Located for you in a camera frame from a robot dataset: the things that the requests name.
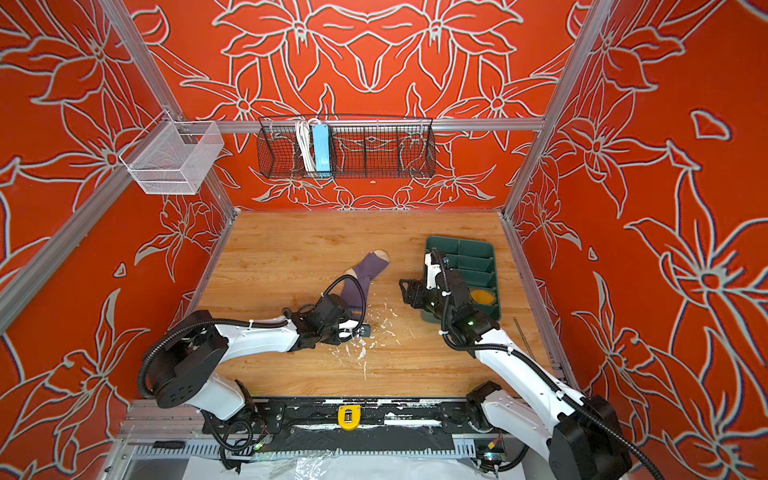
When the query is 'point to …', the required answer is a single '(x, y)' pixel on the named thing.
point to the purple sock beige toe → (352, 292)
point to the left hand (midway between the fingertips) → (344, 313)
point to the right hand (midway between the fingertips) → (406, 280)
